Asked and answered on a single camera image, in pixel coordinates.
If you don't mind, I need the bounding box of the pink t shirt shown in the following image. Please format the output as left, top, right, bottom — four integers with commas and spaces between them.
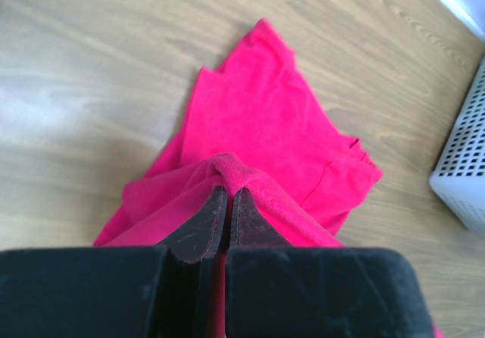
95, 20, 382, 337

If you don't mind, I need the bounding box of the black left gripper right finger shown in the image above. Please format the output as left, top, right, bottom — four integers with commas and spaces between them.
225, 189, 434, 337

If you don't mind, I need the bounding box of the white plastic laundry basket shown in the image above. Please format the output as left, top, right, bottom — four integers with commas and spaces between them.
429, 60, 484, 237

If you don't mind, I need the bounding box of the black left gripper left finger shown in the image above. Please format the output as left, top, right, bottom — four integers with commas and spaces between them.
1, 187, 227, 337

